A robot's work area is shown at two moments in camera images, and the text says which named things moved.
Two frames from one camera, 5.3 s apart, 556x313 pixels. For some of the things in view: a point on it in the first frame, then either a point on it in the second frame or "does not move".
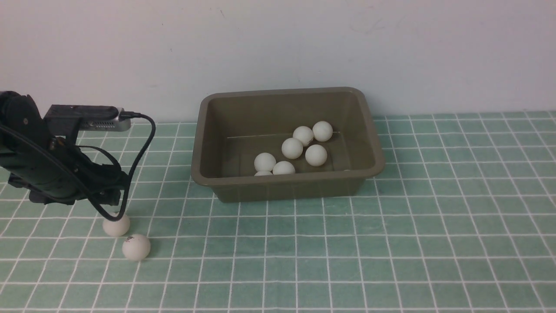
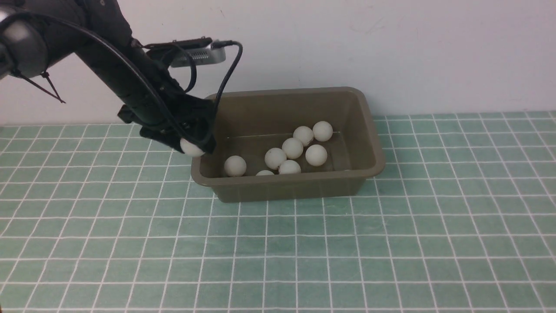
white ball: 316,155 does not move
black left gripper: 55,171 -> 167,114
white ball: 322,131 does not move
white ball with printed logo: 292,148 does not move
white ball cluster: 261,172 does not move
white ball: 264,161 -> 274,157
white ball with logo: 136,247 -> 190,148
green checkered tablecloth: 460,218 does not move
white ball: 117,228 -> 235,166
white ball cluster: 304,134 does not move
